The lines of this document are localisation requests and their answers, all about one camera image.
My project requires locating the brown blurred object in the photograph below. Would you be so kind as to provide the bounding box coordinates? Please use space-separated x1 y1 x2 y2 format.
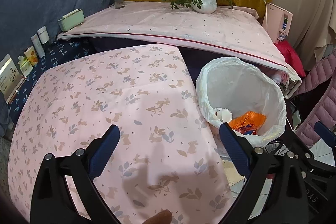
142 210 173 224

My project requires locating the white lidded tumbler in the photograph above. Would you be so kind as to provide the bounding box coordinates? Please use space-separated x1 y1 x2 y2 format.
37 26 50 45

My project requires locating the navy floral cloth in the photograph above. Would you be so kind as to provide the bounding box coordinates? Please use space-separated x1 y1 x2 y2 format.
8 39 97 122

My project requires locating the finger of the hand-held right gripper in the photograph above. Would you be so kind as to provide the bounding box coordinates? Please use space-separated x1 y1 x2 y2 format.
302 122 336 185

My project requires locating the pink puffer jacket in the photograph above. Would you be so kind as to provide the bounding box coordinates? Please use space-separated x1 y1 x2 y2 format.
295 53 336 148

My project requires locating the white ribbed plant pot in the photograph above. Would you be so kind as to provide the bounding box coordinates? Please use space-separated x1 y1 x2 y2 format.
192 0 218 14

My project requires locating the open white gift box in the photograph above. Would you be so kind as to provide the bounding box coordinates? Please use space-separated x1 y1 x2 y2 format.
0 54 26 104

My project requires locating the orange plastic bag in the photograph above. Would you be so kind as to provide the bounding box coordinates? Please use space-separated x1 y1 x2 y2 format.
228 111 267 135

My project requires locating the orange printed tin can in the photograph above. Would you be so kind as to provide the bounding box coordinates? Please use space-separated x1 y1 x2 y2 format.
24 46 38 66

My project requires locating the trash bin with white liner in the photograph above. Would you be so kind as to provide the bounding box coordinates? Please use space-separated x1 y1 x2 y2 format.
196 56 287 147

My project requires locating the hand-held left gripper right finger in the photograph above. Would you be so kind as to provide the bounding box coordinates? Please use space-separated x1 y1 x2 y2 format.
219 123 313 224

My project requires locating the pink rabbit print tablecloth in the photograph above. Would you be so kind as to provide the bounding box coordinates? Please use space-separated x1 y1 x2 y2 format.
8 43 234 224

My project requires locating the white paper cup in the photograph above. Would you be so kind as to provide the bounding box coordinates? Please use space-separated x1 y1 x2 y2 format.
214 108 233 123

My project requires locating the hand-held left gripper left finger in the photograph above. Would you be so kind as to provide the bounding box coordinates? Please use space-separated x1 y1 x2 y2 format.
31 124 121 224

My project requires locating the green tissue box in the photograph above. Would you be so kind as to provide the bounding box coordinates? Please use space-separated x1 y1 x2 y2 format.
58 9 85 31

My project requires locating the green tissue pack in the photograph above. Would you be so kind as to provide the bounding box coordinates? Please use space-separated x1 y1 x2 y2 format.
18 55 31 77

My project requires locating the pink dotted sheet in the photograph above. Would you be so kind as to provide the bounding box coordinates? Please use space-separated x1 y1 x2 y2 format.
56 1 301 83

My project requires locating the white tube bottle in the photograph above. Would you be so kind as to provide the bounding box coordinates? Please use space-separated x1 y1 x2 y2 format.
31 34 46 58

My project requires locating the red cloth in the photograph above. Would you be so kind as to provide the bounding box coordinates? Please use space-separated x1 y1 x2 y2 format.
276 40 306 77

